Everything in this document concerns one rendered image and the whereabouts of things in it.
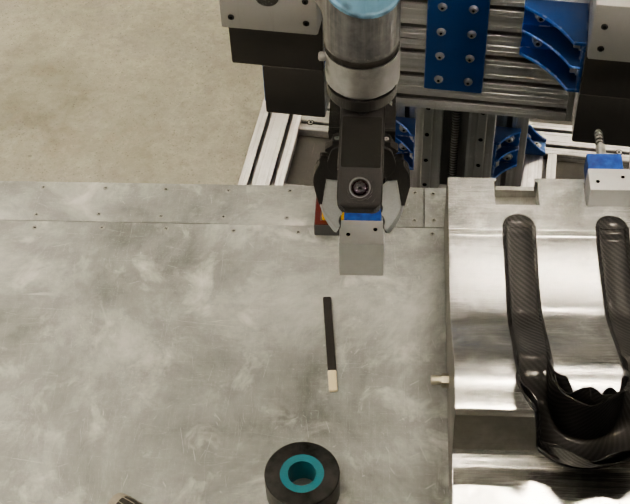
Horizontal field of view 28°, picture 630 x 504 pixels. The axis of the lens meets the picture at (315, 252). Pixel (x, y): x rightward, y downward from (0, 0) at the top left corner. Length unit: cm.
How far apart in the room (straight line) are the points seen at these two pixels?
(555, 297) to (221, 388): 39
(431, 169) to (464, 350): 92
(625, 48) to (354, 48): 58
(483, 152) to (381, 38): 97
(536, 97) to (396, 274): 48
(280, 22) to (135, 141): 126
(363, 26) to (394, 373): 45
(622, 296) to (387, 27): 45
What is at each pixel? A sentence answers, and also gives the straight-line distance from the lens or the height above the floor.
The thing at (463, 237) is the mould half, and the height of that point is 89.
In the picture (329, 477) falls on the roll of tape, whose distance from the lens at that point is 134.
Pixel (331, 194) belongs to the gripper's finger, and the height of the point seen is 101.
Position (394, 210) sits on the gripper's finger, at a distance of 137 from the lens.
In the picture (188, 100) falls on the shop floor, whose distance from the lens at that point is 302.
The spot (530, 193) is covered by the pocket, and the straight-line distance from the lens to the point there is 156.
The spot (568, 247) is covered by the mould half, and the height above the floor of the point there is 89.
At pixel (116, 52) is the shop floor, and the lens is 319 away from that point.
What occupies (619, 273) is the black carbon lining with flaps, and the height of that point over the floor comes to 88.
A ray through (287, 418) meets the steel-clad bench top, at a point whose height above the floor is 80.
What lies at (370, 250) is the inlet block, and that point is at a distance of 139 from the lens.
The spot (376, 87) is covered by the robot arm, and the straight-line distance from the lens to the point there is 124.
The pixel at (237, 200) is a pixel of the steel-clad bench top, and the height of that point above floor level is 80.
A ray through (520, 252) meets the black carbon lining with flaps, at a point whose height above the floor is 88.
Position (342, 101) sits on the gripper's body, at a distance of 126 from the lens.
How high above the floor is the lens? 198
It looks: 48 degrees down
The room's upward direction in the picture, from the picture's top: 3 degrees counter-clockwise
